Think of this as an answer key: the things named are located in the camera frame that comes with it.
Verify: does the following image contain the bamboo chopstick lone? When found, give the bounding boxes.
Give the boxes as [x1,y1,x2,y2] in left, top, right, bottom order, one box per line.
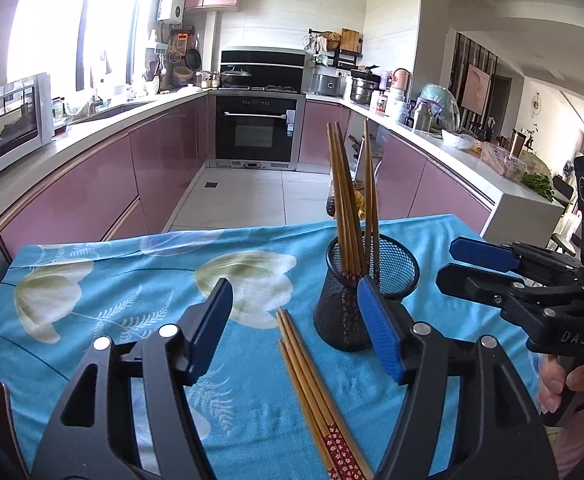
[327,124,353,281]

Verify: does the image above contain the person's right hand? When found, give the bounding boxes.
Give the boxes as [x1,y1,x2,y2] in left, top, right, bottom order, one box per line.
[538,356,584,414]

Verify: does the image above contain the green food cover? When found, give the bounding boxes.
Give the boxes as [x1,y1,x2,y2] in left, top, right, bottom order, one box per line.
[418,84,460,132]

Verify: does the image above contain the black mesh utensil holder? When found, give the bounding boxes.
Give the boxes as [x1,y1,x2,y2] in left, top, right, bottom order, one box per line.
[313,235,420,352]

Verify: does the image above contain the blue floral tablecloth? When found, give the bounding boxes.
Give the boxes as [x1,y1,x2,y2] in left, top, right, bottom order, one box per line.
[0,212,544,480]

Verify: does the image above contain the stainless steel pot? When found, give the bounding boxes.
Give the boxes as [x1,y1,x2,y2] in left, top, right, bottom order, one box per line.
[350,65,381,105]

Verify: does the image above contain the black built-in oven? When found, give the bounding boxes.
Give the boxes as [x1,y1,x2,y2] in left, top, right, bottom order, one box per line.
[211,90,305,171]

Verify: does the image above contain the black range hood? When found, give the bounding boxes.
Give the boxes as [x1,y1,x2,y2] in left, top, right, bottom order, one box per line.
[219,47,308,93]

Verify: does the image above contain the black wok with lid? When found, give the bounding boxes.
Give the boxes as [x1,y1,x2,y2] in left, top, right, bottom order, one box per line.
[220,67,252,88]

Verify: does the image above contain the white microwave oven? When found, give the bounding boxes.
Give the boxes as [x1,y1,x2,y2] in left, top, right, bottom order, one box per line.
[0,73,54,172]

